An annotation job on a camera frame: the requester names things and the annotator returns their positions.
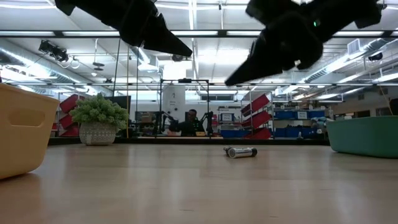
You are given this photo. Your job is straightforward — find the white column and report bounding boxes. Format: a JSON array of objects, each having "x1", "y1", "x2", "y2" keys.
[{"x1": 161, "y1": 63, "x2": 187, "y2": 121}]

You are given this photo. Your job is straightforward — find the green potted plant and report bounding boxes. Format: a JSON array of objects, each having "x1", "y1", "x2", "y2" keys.
[{"x1": 68, "y1": 92, "x2": 129, "y2": 147}]

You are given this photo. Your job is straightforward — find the black hanging cable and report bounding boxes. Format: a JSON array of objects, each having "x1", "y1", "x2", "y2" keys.
[{"x1": 112, "y1": 37, "x2": 122, "y2": 94}]

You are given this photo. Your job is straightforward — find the blue storage bin row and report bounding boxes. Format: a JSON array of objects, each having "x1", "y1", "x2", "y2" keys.
[
  {"x1": 220, "y1": 129, "x2": 249, "y2": 139},
  {"x1": 273, "y1": 127, "x2": 325, "y2": 139},
  {"x1": 273, "y1": 110, "x2": 326, "y2": 121}
]

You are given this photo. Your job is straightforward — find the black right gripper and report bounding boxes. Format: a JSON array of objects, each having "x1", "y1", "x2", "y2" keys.
[{"x1": 224, "y1": 12, "x2": 324, "y2": 87}]

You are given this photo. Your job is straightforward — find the black background station frame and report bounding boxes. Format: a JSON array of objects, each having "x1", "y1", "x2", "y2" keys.
[{"x1": 159, "y1": 78, "x2": 210, "y2": 138}]

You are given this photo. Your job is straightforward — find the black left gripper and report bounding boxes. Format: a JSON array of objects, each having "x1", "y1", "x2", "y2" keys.
[{"x1": 118, "y1": 0, "x2": 193, "y2": 58}]

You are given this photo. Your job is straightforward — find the teal plastic bin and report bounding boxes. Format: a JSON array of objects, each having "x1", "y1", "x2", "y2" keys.
[{"x1": 325, "y1": 115, "x2": 398, "y2": 159}]

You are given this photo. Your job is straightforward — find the yellow plastic bin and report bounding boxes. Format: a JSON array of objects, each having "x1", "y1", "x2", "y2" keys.
[{"x1": 0, "y1": 83, "x2": 60, "y2": 180}]

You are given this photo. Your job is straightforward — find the black aluminium table frame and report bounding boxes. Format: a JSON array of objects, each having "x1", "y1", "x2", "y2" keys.
[{"x1": 48, "y1": 136, "x2": 331, "y2": 146}]

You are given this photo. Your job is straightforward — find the black overhead rig beam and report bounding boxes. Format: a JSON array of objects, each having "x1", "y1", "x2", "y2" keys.
[
  {"x1": 0, "y1": 29, "x2": 398, "y2": 39},
  {"x1": 6, "y1": 82, "x2": 398, "y2": 88}
]

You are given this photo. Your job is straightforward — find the silver ventilation duct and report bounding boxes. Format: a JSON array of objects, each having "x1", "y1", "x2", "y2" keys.
[
  {"x1": 129, "y1": 45, "x2": 150, "y2": 63},
  {"x1": 0, "y1": 39, "x2": 114, "y2": 97}
]

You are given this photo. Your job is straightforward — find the red storage bin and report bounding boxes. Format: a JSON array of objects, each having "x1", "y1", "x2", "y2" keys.
[
  {"x1": 60, "y1": 124, "x2": 80, "y2": 138},
  {"x1": 248, "y1": 126, "x2": 273, "y2": 141},
  {"x1": 58, "y1": 113, "x2": 78, "y2": 130},
  {"x1": 58, "y1": 94, "x2": 82, "y2": 114},
  {"x1": 242, "y1": 110, "x2": 272, "y2": 129},
  {"x1": 241, "y1": 93, "x2": 271, "y2": 116}
]

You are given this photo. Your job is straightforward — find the black background monitor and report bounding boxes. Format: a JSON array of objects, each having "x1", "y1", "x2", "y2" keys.
[{"x1": 104, "y1": 95, "x2": 132, "y2": 110}]

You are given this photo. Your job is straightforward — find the yellow hanging cable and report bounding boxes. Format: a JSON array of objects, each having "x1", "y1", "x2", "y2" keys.
[{"x1": 125, "y1": 46, "x2": 130, "y2": 139}]

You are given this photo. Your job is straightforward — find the person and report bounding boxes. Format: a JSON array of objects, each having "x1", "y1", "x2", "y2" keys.
[{"x1": 169, "y1": 108, "x2": 206, "y2": 137}]

